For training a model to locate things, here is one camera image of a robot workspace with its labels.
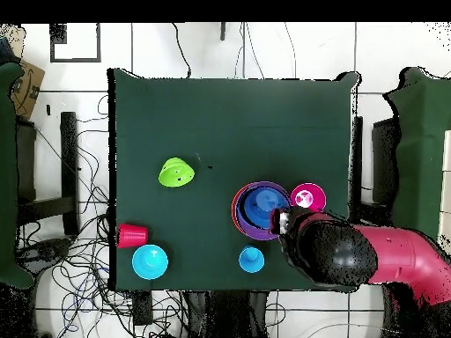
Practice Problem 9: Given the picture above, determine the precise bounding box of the dark blue bowl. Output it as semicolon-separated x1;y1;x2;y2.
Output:
242;187;292;230

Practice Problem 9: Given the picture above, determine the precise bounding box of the purple bowl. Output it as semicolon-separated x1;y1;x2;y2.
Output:
234;180;293;242

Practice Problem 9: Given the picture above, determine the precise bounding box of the magenta bowl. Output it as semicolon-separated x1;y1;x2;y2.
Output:
290;182;328;214

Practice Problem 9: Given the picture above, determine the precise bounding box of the wide orange bowl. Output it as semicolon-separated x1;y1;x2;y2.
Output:
231;183;249;235

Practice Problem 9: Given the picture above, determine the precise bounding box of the light blue cup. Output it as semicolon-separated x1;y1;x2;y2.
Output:
238;246;266;275

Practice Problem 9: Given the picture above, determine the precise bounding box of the small green bowl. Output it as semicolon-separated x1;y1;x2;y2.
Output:
158;157;196;188

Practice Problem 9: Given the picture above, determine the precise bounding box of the light blue bowl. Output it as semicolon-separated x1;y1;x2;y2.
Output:
131;244;170;281

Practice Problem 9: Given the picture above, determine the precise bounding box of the red cup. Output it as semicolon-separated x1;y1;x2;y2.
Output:
116;223;150;250

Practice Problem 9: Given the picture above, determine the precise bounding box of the dark green tablecloth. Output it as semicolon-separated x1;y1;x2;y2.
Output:
107;67;360;293

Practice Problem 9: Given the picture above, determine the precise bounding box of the black metal stand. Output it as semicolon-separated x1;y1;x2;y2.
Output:
15;111;80;236
350;115;401;226

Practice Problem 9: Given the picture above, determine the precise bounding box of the green cloth side table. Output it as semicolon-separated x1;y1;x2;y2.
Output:
0;62;35;290
381;66;451;247

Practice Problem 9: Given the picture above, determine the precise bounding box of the black box on floor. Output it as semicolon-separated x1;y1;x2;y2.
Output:
132;290;153;327

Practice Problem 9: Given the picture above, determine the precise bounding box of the grey machine base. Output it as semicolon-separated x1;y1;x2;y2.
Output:
17;238;73;272

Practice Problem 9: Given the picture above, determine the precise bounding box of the cardboard box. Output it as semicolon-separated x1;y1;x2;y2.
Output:
10;59;46;121

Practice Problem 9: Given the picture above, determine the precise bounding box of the black cable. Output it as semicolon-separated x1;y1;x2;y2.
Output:
171;23;192;78

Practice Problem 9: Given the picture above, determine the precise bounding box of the tangle of black cables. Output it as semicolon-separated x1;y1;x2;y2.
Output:
15;94;198;338

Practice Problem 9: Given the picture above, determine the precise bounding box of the black square frame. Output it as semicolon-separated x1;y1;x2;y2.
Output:
49;23;102;63

